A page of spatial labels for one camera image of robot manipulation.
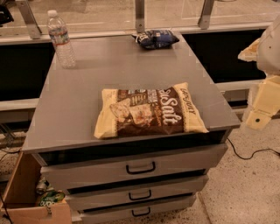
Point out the top grey drawer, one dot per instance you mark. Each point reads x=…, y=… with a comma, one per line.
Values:
x=116, y=169

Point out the middle grey drawer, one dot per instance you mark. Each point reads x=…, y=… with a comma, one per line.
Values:
x=136, y=193

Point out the cardboard box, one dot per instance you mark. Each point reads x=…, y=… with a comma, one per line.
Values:
x=20, y=198

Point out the green snack package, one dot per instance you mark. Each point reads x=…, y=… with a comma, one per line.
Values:
x=50, y=198

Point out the grey drawer cabinet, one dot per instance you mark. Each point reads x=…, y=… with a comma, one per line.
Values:
x=62, y=130

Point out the bottom grey drawer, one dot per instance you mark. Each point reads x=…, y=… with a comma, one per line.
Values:
x=138, y=210

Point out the dark blue chip bag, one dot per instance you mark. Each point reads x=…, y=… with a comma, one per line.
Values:
x=155, y=39

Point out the crumpled silver can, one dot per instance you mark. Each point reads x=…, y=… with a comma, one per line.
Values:
x=42, y=186

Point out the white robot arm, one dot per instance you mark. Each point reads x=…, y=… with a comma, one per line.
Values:
x=264, y=98

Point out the grey drawer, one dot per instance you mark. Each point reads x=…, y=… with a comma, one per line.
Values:
x=136, y=193
x=116, y=169
x=138, y=210

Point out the clear plastic water bottle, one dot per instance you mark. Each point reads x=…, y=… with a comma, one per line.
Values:
x=58, y=33

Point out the brown and cream chip bag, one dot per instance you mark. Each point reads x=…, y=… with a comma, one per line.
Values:
x=148, y=112

